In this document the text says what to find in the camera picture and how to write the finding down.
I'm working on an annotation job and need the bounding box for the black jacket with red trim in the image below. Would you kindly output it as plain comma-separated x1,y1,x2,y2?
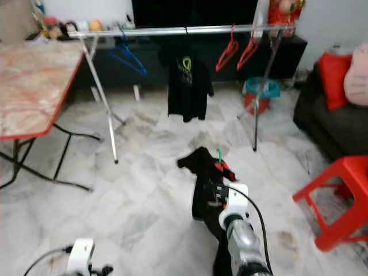
177,147,248,276

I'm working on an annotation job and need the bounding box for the blue clothes hanger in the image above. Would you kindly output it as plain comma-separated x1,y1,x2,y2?
109,32,148,77

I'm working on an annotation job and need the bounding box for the black t-shirt with green logo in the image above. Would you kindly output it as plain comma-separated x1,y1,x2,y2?
160,45,214,123

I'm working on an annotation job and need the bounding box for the red bin with teal bag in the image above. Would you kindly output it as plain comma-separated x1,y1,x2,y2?
243,76,281,116

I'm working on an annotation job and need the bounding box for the red plastic stool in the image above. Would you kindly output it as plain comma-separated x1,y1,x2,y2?
292,155,368,252

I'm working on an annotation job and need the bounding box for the dark grey fabric sofa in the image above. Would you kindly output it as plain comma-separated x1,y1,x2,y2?
292,55,368,162

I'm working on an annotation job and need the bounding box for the black television console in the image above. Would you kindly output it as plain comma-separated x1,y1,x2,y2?
29,33,308,88

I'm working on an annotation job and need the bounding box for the red cushion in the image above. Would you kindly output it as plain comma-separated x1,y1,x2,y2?
318,52,353,111

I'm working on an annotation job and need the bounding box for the silver metal clothes rack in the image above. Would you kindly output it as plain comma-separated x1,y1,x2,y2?
69,23,300,164

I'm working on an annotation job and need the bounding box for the pink cat face pillow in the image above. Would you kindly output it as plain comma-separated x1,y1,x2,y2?
343,56,368,107

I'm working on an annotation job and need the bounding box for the black flat television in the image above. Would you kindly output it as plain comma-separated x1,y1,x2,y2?
131,0,259,28

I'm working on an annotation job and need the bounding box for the red robed figurine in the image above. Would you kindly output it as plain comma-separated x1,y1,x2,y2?
267,0,306,38

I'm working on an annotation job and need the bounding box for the marble pattern folding table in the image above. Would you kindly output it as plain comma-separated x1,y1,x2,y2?
0,40,111,191

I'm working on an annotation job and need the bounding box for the dark brown ball plush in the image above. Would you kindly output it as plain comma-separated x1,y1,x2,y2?
60,22,78,38

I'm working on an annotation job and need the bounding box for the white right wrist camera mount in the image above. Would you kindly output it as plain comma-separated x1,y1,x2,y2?
218,183,250,229

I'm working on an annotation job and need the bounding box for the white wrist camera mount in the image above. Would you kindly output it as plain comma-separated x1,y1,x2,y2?
218,183,250,229
66,238,95,276

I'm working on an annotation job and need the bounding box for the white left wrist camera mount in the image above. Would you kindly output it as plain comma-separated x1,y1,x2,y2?
66,238,95,276

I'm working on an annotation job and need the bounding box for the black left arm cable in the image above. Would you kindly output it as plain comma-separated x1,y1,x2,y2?
24,246,73,276

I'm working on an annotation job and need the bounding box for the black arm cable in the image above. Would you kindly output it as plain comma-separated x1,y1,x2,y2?
24,246,73,276
227,184,274,271

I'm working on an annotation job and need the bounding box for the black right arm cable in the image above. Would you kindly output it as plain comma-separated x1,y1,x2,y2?
227,184,274,271

